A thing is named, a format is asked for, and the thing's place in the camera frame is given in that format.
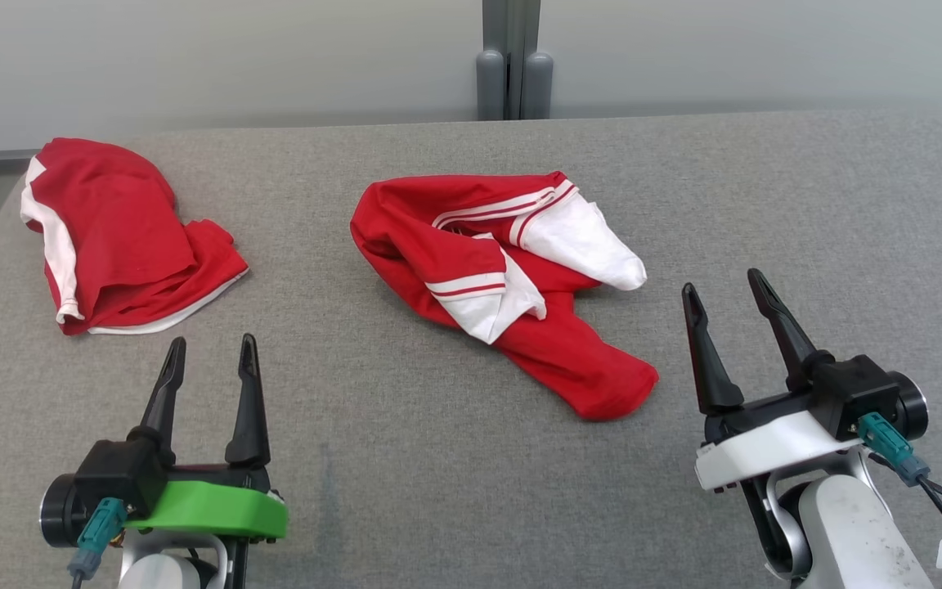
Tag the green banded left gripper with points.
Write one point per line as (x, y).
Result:
(209, 511)

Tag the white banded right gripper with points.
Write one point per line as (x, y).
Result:
(773, 454)

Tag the red garment with white hem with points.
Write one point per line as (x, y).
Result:
(119, 229)

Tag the red white striped jersey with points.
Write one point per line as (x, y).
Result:
(438, 237)

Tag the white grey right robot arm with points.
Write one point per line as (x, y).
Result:
(847, 532)

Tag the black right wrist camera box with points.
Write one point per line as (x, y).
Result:
(855, 384)

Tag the grey rounded post foot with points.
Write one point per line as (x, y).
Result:
(538, 86)
(490, 86)

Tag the grey partition post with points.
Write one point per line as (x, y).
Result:
(512, 33)

